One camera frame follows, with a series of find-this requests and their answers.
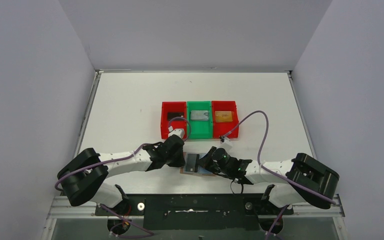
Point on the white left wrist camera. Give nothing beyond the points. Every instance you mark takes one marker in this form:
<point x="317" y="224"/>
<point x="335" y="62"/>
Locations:
<point x="180" y="132"/>

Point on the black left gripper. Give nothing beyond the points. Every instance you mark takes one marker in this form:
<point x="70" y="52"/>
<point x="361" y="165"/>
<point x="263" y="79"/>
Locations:
<point x="177" y="153"/>

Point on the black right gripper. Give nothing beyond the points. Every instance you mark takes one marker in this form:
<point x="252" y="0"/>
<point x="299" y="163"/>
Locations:
<point x="207" y="159"/>

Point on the tan leather card holder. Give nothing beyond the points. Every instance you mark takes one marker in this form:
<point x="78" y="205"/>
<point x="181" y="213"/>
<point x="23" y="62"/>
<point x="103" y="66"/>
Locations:
<point x="201" y="171"/>

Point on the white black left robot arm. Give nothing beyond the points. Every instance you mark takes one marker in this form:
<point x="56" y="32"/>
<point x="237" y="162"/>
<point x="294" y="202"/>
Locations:
<point x="83" y="178"/>

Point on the aluminium table edge rail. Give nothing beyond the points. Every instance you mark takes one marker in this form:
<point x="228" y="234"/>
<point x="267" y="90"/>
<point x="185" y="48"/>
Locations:
<point x="86" y="115"/>

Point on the silver card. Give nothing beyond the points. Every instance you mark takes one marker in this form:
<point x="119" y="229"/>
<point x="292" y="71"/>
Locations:
<point x="199" y="115"/>

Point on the green plastic bin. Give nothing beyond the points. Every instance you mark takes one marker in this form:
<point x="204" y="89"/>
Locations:
<point x="199" y="130"/>

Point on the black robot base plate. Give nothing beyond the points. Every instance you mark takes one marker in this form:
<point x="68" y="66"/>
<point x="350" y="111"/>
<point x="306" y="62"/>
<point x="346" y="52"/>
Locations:
<point x="163" y="212"/>

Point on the gold card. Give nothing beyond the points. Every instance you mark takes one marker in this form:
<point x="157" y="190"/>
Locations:
<point x="223" y="116"/>

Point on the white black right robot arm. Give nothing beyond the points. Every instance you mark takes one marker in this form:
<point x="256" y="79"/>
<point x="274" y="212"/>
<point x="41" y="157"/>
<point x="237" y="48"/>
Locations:
<point x="298" y="180"/>

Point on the black card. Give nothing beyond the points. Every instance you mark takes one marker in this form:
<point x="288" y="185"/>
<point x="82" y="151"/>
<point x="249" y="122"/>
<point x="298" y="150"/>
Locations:
<point x="172" y="115"/>

